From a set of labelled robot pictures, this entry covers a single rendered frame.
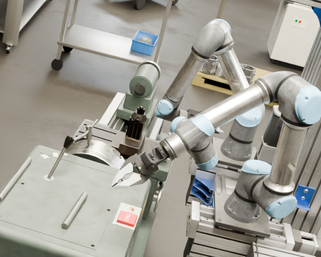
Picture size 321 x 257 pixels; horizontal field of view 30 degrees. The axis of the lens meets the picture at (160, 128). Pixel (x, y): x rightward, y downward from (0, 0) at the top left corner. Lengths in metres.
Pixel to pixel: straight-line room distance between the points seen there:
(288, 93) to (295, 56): 6.01
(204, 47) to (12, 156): 2.32
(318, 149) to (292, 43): 5.56
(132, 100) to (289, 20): 4.62
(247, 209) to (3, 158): 2.60
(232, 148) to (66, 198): 1.00
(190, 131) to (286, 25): 6.13
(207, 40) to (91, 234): 1.14
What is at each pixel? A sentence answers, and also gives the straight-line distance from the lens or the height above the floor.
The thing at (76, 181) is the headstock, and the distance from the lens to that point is 2.21.
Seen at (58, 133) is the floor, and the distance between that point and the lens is 5.08.
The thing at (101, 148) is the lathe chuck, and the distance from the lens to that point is 2.48.
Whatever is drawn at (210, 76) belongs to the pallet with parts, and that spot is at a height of 0.14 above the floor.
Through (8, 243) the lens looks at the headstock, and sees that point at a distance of 1.95.
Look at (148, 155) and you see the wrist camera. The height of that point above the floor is 1.59.
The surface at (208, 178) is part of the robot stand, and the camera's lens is 2.91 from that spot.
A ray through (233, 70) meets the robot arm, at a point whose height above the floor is 1.51.
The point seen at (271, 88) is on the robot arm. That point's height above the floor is 1.74.
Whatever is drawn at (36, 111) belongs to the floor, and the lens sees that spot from 5.36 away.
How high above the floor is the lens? 2.46
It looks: 26 degrees down
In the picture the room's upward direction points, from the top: 15 degrees clockwise
